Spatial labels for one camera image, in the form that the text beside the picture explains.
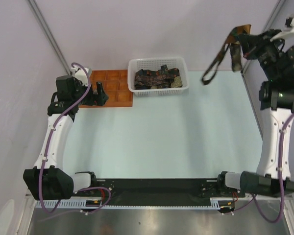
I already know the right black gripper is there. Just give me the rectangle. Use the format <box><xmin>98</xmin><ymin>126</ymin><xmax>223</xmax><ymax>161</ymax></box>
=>
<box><xmin>238</xmin><ymin>29</ymin><xmax>286</xmax><ymax>81</ymax></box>

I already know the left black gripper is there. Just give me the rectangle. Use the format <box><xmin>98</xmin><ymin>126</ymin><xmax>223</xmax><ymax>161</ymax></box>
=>
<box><xmin>72</xmin><ymin>79</ymin><xmax>108</xmax><ymax>106</ymax></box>

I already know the orange green patterned tie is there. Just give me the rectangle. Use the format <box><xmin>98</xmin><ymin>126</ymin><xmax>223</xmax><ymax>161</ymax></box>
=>
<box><xmin>201</xmin><ymin>24</ymin><xmax>251</xmax><ymax>85</ymax></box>

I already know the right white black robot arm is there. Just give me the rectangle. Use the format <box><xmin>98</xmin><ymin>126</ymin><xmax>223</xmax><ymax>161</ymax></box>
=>
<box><xmin>216</xmin><ymin>27</ymin><xmax>294</xmax><ymax>197</ymax></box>

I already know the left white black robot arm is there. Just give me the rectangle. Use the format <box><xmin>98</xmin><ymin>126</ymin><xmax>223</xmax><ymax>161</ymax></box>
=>
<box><xmin>23</xmin><ymin>75</ymin><xmax>108</xmax><ymax>201</ymax></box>

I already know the orange compartment tray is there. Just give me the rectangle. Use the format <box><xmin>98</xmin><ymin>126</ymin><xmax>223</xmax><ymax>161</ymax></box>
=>
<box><xmin>79</xmin><ymin>70</ymin><xmax>133</xmax><ymax>108</ymax></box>

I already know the dark patterned tie in basket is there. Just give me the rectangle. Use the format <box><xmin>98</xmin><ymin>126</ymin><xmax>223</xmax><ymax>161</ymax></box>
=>
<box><xmin>134</xmin><ymin>65</ymin><xmax>181</xmax><ymax>90</ymax></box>

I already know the white plastic basket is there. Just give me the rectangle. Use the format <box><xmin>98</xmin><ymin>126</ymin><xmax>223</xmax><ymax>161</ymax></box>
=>
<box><xmin>127</xmin><ymin>57</ymin><xmax>189</xmax><ymax>96</ymax></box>

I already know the olive gold tie in basket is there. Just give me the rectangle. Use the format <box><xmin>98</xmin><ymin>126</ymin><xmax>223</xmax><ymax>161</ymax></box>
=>
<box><xmin>171</xmin><ymin>76</ymin><xmax>183</xmax><ymax>88</ymax></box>

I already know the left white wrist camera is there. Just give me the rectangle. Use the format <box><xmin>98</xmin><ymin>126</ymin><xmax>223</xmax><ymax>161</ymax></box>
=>
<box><xmin>70</xmin><ymin>67</ymin><xmax>92</xmax><ymax>87</ymax></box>

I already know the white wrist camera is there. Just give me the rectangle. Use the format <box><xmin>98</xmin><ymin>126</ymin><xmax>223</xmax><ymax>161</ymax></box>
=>
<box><xmin>70</xmin><ymin>67</ymin><xmax>92</xmax><ymax>87</ymax></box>
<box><xmin>270</xmin><ymin>14</ymin><xmax>294</xmax><ymax>42</ymax></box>

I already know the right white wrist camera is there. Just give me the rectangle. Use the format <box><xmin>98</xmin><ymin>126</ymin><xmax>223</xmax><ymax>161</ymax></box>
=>
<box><xmin>270</xmin><ymin>14</ymin><xmax>294</xmax><ymax>42</ymax></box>

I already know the aluminium frame rail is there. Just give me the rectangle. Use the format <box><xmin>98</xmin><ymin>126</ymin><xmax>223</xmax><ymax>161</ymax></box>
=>
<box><xmin>26</xmin><ymin>0</ymin><xmax>71</xmax><ymax>74</ymax></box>

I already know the white slotted cable duct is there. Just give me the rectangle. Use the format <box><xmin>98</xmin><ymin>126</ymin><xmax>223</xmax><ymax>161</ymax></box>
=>
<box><xmin>35</xmin><ymin>197</ymin><xmax>236</xmax><ymax>209</ymax></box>

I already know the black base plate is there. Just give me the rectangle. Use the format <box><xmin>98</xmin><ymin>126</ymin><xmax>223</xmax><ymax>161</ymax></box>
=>
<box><xmin>95</xmin><ymin>178</ymin><xmax>245</xmax><ymax>207</ymax></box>

